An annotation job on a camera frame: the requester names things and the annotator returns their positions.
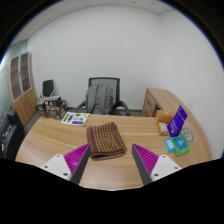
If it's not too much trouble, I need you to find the brown patterned towel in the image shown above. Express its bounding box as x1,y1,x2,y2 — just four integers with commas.
86,121,128,161

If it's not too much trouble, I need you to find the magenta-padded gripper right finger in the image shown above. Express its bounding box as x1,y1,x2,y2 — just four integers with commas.
131,143,183,186

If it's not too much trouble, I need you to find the purple flat package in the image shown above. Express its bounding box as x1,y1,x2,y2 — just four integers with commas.
167,105,188,138

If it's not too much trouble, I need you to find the small dark cardboard box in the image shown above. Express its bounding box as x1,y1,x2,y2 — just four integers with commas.
35,98,48,118

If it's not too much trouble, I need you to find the printed sticker sheet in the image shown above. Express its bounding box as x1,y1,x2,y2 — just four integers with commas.
60,111,90,127

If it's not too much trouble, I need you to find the green box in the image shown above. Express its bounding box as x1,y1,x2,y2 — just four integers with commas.
171,134,192,158

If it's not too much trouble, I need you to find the small yellow box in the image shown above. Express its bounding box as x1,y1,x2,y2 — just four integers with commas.
156,121,170,137

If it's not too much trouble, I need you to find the wooden shelf unit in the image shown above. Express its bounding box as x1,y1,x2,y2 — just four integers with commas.
7,51,38,128

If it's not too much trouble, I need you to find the black sofa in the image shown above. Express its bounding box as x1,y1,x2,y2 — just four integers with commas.
0,111,26,161

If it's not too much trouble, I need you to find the black mesh office chair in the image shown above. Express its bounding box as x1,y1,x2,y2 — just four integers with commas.
74,77,132,117

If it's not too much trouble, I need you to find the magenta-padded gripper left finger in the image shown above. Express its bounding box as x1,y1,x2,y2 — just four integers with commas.
41,143,92,185

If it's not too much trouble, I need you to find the black cardboard box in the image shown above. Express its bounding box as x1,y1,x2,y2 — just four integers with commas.
44,95,64,108

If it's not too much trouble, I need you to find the wooden side cabinet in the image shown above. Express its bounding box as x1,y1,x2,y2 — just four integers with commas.
141,87,188,118

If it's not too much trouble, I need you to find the orange box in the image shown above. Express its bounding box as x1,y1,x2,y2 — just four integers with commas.
154,109,176,125

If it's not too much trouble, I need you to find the small blue box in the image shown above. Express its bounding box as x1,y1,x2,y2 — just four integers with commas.
164,138,176,153

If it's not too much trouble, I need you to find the grey backpack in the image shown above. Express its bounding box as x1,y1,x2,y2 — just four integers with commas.
85,83,115,115

